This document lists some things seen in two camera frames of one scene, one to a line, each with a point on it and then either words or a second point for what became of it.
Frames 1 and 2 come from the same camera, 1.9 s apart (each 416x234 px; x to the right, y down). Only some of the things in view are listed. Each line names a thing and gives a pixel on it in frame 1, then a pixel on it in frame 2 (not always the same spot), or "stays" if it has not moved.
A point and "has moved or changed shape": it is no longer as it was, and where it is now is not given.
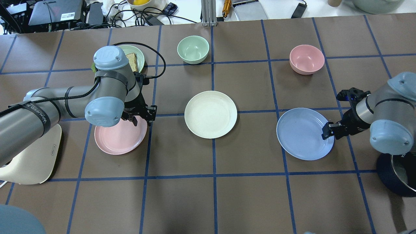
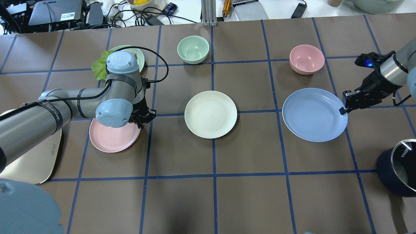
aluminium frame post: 208,13 stays
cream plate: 211,114 stays
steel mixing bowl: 377,6 stays
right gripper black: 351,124 to 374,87
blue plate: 299,132 to 312,114
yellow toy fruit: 139,2 stays
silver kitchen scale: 249,10 stays
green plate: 128,49 stays
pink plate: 122,137 has moved or changed shape
